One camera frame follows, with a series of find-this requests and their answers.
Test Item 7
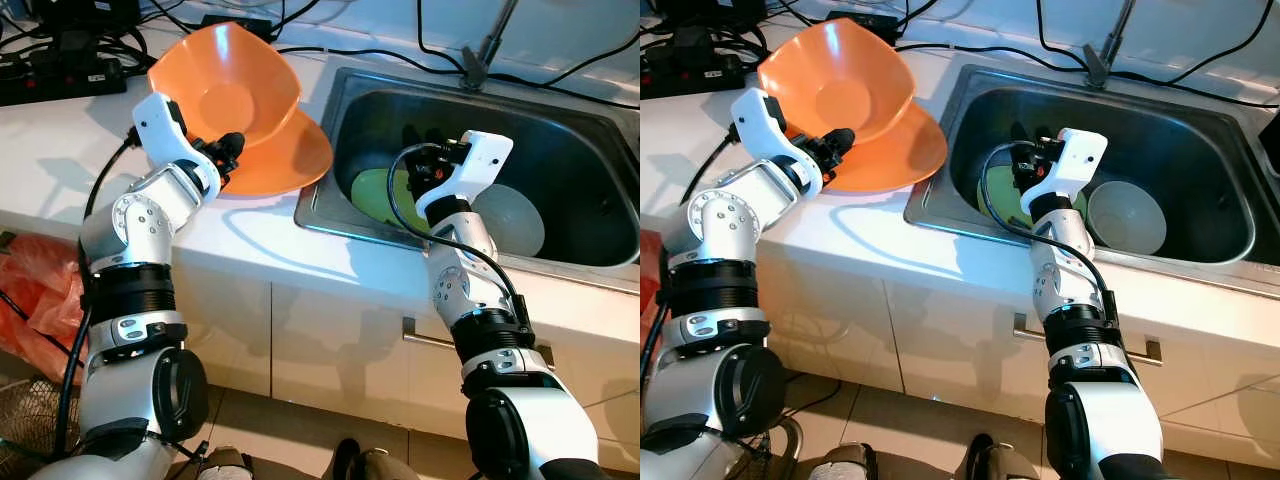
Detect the orange plastic bowl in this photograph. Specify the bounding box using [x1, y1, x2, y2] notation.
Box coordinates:
[757, 18, 916, 146]
[148, 22, 301, 149]

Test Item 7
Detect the orange plastic plate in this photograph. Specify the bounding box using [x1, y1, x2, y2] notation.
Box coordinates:
[215, 108, 334, 197]
[825, 100, 948, 194]

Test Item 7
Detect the white kitchen cabinet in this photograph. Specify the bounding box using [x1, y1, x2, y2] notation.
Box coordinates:
[0, 215, 641, 471]
[640, 215, 1280, 471]

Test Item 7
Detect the green plate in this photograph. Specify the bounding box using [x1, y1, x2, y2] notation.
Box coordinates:
[350, 168, 431, 233]
[977, 165, 1089, 229]

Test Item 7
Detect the metal sink faucet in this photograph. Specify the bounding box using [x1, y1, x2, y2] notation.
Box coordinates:
[1083, 0, 1136, 86]
[460, 0, 521, 89]

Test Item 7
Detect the grey round bowl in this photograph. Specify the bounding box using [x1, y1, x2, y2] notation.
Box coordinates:
[1087, 180, 1168, 255]
[470, 183, 546, 258]

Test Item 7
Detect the black power adapter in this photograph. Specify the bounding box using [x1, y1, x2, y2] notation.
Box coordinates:
[825, 10, 901, 43]
[200, 14, 273, 41]

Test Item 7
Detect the stainless steel sink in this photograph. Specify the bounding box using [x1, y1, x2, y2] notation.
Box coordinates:
[295, 65, 641, 293]
[905, 62, 1280, 291]

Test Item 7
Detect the black power strip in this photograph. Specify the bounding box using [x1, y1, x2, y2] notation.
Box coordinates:
[640, 45, 741, 99]
[0, 50, 126, 106]

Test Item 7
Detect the black electronics box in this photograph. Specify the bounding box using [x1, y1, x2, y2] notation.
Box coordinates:
[650, 0, 741, 26]
[30, 0, 141, 31]

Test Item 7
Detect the orange plastic bag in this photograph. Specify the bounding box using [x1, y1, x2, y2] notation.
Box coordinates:
[0, 250, 86, 386]
[640, 230, 669, 341]

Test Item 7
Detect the grey right robot foot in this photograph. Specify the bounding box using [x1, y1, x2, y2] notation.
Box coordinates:
[335, 438, 421, 480]
[965, 433, 1036, 480]

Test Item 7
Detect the grey robot foot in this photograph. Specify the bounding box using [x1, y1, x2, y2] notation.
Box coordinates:
[195, 445, 256, 480]
[815, 440, 881, 480]
[965, 433, 1036, 480]
[335, 438, 421, 480]

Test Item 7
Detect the grey left robot foot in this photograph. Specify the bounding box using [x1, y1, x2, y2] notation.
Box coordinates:
[195, 445, 256, 480]
[815, 440, 881, 480]

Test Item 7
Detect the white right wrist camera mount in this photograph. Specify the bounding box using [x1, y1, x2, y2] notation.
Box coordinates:
[415, 130, 514, 223]
[1020, 128, 1109, 219]

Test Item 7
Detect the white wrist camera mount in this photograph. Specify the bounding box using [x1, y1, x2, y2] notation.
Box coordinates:
[1020, 128, 1109, 219]
[133, 92, 221, 201]
[730, 87, 821, 196]
[415, 130, 514, 223]

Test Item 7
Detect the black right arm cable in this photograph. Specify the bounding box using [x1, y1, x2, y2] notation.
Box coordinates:
[387, 143, 531, 331]
[980, 140, 1121, 326]

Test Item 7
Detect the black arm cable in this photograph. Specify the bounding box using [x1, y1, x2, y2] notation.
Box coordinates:
[387, 143, 531, 331]
[980, 140, 1121, 326]
[640, 130, 741, 401]
[55, 130, 141, 446]

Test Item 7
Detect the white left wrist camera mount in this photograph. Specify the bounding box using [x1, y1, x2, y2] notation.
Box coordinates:
[133, 92, 221, 201]
[730, 87, 821, 196]

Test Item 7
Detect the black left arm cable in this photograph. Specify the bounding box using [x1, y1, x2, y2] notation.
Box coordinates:
[55, 130, 141, 446]
[640, 130, 741, 401]

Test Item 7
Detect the long black counter cable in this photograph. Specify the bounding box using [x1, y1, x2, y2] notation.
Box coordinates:
[275, 45, 641, 109]
[895, 42, 1280, 109]

